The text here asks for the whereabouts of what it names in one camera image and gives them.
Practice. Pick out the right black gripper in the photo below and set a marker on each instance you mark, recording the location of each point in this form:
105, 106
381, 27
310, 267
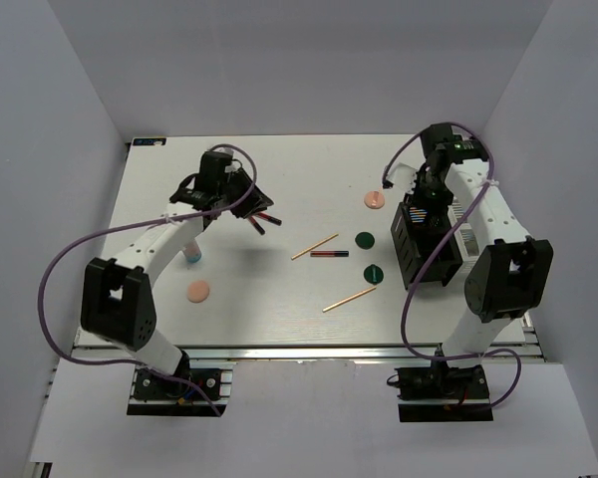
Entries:
435, 207

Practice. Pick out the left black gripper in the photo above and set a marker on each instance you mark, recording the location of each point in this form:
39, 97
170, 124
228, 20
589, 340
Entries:
255, 202

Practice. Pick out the red black lip gloss tube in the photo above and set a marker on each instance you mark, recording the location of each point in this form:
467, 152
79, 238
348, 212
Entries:
270, 219

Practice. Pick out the wooden stick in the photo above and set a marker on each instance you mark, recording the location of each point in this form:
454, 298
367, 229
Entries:
314, 246
349, 299

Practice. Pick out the red lip gloss blue cap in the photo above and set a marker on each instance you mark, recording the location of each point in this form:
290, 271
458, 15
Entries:
330, 253

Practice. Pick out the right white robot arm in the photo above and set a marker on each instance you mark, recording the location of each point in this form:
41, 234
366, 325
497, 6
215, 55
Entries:
510, 274

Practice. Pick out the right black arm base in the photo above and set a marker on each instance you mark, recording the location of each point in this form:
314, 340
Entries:
437, 393

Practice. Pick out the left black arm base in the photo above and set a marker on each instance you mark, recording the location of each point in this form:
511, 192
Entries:
151, 395

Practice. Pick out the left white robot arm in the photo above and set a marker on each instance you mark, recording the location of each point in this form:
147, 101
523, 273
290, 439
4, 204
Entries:
118, 305

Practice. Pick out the black slotted organizer box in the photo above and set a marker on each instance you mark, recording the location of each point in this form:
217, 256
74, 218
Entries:
416, 234

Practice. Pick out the white slotted organizer box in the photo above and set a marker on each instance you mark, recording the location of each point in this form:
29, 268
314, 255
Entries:
464, 235

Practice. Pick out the pink powder puff with ribbon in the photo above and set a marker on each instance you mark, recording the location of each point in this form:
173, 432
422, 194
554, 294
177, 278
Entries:
374, 199

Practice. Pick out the white bottle blue label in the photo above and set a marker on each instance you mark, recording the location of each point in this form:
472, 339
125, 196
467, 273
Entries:
191, 252

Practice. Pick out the upper green round compact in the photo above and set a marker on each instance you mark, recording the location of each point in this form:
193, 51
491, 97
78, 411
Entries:
365, 240

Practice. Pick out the green round compact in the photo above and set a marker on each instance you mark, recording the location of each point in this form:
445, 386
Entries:
365, 240
373, 274

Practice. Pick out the lower green round compact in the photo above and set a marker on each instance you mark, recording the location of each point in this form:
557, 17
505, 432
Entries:
373, 274

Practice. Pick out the plain pink powder puff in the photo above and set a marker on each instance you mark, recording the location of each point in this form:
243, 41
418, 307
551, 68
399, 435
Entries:
198, 291

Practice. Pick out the left blue corner sticker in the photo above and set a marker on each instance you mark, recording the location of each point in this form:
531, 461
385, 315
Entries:
148, 141

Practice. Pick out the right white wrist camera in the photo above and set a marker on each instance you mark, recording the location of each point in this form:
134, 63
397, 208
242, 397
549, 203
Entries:
400, 175

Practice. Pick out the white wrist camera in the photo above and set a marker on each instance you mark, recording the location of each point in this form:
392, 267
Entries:
234, 166
400, 175

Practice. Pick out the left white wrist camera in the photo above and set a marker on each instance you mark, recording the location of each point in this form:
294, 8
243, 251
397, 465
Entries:
234, 166

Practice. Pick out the aluminium table rail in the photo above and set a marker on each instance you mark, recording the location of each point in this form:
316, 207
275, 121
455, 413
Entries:
531, 352

